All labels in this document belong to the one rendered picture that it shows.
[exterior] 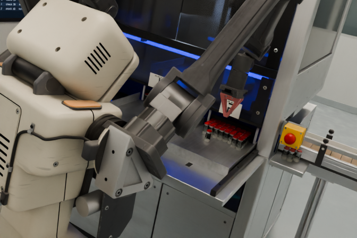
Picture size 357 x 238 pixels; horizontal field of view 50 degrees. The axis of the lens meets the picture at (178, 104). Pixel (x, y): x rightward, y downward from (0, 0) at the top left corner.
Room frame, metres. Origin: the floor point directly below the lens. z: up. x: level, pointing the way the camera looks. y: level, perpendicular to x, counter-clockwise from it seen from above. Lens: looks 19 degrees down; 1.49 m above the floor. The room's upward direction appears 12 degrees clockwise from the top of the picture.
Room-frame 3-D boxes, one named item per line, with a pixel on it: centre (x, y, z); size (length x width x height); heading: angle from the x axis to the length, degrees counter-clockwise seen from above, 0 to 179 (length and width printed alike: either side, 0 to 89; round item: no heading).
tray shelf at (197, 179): (1.35, 0.02, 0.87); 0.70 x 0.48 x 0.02; 64
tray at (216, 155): (1.34, -0.16, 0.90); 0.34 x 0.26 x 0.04; 154
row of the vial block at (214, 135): (1.42, -0.20, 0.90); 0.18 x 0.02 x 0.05; 64
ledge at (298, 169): (1.37, -0.47, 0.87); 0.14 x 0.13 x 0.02; 154
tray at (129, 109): (1.49, 0.15, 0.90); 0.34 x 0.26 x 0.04; 154
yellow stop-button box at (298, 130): (1.33, -0.44, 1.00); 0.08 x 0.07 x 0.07; 154
